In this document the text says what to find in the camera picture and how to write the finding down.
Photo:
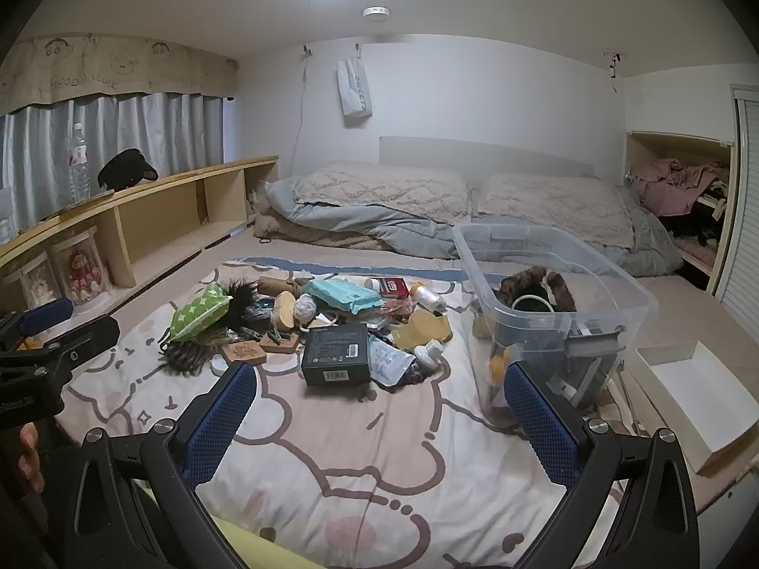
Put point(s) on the teal wipes pack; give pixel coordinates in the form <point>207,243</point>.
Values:
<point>344,296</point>

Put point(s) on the wooden clog sandal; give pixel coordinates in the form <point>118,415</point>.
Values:
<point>283,311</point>

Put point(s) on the brown paper tube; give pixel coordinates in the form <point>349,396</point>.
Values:
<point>278,285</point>

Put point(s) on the black hat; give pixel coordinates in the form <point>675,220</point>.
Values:
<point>124,169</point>

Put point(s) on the white hanging bag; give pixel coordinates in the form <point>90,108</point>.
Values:
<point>354,92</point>

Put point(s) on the white bottle orange cap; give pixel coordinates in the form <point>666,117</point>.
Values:
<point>428,297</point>

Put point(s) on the white louvred door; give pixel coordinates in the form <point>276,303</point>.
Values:
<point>744,201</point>

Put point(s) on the beige quilted pillow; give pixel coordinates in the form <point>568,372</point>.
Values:
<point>379,189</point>
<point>551,207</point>

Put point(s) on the small red box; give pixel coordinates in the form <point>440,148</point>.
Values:
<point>393,287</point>

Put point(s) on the white pouch blue edge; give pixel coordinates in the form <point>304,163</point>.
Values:
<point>388,361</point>

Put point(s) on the white lace ball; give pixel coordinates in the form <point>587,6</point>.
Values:
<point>306,310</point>

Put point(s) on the beige printed valance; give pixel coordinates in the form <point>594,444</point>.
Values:
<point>107,65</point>

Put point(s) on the pink clothes pile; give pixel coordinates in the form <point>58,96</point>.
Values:
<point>676,187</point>

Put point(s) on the brown fleece blanket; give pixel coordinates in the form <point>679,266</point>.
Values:
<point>320,234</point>

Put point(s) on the brown furry accessory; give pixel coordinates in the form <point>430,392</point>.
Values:
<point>528,281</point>

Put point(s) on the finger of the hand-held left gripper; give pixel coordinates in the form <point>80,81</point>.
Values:
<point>89,335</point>
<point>50,310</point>

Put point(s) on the yellow translucent flat piece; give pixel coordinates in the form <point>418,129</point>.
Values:
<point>424,329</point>

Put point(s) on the red doll display case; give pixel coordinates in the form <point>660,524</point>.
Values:
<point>83,272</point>

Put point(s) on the white cardboard box lid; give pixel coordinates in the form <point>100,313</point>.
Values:
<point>682,403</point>

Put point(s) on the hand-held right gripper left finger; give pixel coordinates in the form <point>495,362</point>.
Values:
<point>219,421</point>

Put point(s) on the green polka dot pouch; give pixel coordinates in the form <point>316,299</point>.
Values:
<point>198,314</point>

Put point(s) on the small white flat bottle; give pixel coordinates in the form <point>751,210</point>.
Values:
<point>428,354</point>

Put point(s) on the wooden closet shelf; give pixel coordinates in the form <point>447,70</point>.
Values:
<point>726,237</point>

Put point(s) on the grey curtain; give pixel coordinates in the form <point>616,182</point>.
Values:
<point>148,130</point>

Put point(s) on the yellow roll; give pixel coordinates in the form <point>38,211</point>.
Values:
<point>500,363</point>

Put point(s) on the clear plastic storage bin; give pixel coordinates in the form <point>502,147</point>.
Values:
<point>616,302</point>

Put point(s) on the smoke detector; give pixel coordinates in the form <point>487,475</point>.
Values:
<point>376,12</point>

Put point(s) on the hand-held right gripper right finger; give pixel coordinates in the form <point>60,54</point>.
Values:
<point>542,427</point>

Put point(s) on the dark wavy hair clip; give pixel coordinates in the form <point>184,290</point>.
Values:
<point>190,358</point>

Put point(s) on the clear water bottle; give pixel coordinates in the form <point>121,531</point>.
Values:
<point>79,172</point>

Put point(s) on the long wooden shelf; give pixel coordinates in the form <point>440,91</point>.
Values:
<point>166,213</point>

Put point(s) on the black cardboard box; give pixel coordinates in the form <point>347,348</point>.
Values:
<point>335,355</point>

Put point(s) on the white round tape measure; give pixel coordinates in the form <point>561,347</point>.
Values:
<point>224,364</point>

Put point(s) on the carved wooden block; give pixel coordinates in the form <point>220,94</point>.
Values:
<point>240,351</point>
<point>280,342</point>

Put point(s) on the white doll display case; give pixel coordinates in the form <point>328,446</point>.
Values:
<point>40,284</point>

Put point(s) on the person's left hand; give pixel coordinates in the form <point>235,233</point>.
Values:
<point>29,456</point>

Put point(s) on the white headboard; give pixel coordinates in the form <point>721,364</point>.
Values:
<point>474,157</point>

